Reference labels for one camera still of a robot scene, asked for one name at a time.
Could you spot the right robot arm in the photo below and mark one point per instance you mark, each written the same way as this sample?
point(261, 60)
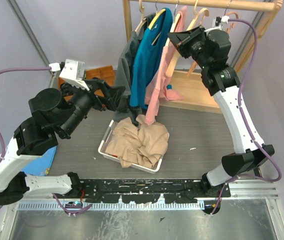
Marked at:
point(210, 49)

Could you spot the white plastic basket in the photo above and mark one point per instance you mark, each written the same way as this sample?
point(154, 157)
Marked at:
point(108, 137)

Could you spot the brown wooden compartment tray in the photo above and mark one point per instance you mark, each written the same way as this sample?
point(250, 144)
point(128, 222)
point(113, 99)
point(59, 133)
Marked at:
point(105, 73)

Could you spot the blue t shirt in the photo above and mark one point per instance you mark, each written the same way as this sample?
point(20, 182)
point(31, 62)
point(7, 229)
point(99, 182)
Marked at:
point(148, 57)

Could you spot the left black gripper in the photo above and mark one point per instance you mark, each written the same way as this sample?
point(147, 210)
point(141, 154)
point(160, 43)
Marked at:
point(113, 95)

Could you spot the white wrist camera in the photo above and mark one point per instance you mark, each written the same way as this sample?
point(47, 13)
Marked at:
point(73, 73)
point(218, 23)

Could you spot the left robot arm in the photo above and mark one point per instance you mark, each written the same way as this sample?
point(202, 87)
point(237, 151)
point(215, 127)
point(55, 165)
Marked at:
point(55, 113)

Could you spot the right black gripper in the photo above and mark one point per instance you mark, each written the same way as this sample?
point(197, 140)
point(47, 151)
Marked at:
point(182, 39)

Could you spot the pink t shirt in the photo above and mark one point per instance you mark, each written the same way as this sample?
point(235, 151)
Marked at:
point(159, 89)

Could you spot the wooden hanger grey shirt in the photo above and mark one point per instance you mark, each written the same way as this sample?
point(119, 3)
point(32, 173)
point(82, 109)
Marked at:
point(142, 18)

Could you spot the grey t shirt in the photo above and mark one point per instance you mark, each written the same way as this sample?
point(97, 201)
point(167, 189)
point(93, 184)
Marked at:
point(124, 74)

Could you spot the beige t shirt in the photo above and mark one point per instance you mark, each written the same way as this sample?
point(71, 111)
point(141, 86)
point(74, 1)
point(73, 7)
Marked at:
point(142, 145)

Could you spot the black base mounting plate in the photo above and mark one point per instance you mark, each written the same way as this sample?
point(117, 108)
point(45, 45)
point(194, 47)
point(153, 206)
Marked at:
point(141, 191)

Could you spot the wooden hanger blue shirt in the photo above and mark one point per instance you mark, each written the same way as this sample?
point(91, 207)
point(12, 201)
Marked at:
point(153, 22)

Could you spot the wooden clothes rack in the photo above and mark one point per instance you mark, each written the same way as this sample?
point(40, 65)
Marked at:
point(195, 95)

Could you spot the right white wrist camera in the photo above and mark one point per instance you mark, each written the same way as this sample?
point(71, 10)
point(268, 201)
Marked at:
point(218, 23)

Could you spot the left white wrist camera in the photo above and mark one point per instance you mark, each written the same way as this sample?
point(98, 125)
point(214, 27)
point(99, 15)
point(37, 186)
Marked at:
point(73, 73)

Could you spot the blue patterned cloth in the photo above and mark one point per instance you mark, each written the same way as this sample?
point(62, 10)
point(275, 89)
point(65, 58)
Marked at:
point(41, 166)

